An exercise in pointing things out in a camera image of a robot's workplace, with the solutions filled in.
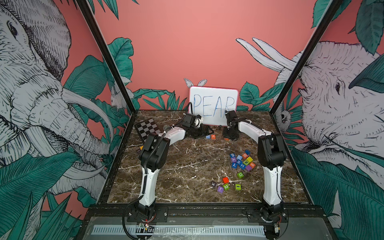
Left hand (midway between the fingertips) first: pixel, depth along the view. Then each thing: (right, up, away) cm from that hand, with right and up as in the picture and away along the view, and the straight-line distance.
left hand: (210, 131), depth 96 cm
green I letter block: (+14, -31, -14) cm, 37 cm away
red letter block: (+8, -28, -11) cm, 31 cm away
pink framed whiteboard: (+2, +19, +10) cm, 22 cm away
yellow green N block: (+23, -18, -6) cm, 30 cm away
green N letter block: (+7, -31, -14) cm, 34 cm away
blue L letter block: (+14, -21, -6) cm, 26 cm away
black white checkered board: (-46, +2, +11) cm, 47 cm away
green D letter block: (+17, -26, -9) cm, 32 cm away
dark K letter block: (+1, -30, -12) cm, 32 cm away
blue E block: (-1, -4, +8) cm, 9 cm away
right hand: (+10, -2, +6) cm, 12 cm away
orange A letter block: (+3, -5, +8) cm, 10 cm away
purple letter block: (+4, -32, -14) cm, 35 cm away
